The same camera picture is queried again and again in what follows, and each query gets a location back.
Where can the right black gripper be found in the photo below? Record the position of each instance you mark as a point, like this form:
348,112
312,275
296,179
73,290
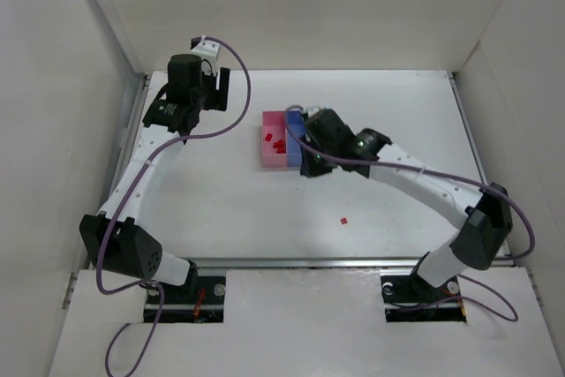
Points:
312,143

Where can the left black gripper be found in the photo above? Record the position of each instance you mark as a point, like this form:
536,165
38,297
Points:
222,88

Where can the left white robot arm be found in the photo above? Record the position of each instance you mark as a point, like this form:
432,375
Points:
115,237

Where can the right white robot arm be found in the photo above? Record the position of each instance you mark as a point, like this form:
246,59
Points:
480,216

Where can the pink container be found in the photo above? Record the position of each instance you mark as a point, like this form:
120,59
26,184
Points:
273,139

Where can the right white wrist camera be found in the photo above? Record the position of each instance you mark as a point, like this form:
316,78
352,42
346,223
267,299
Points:
309,112

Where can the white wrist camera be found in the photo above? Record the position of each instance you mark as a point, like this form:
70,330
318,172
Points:
205,49
309,112

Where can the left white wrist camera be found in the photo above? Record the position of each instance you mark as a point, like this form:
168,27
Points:
205,49

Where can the right aluminium rail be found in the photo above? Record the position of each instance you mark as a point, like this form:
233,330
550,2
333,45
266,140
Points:
466,126

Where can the front aluminium rail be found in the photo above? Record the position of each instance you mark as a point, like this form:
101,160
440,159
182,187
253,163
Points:
284,263

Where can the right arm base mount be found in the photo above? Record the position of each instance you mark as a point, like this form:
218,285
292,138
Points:
408,300

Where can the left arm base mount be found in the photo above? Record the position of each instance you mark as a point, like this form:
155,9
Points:
204,304

